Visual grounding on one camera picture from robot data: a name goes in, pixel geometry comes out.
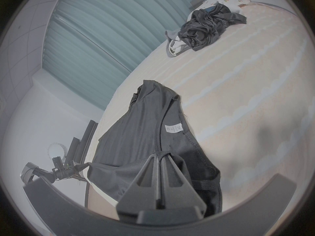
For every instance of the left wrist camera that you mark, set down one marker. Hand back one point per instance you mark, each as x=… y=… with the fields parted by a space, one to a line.
x=56 y=161

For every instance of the white printed pillow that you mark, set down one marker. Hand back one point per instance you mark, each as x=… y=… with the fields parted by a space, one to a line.
x=233 y=1

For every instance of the pile of clothes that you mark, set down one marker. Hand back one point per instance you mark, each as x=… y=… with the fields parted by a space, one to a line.
x=204 y=28

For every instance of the grey bedside table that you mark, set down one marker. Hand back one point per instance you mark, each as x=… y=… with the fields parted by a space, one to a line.
x=196 y=2

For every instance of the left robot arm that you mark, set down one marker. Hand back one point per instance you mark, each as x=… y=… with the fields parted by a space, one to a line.
x=28 y=172

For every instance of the round white-framed mirror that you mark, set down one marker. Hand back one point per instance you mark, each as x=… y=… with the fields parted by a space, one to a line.
x=55 y=148

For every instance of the bed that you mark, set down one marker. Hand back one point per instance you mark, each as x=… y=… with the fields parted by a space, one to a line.
x=246 y=82

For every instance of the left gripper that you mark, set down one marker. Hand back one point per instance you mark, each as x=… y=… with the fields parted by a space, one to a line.
x=64 y=173

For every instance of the dark chest of drawers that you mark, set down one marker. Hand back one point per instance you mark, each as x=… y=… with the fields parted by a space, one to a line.
x=83 y=141

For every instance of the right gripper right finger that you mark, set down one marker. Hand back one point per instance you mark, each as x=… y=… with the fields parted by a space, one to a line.
x=177 y=195

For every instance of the black T-shirt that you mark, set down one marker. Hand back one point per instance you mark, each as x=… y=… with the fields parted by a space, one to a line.
x=137 y=136

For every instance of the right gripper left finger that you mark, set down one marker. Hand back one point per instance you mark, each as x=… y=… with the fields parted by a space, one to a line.
x=145 y=198

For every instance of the blue-green curtain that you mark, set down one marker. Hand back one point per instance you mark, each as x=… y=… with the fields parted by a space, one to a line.
x=103 y=38

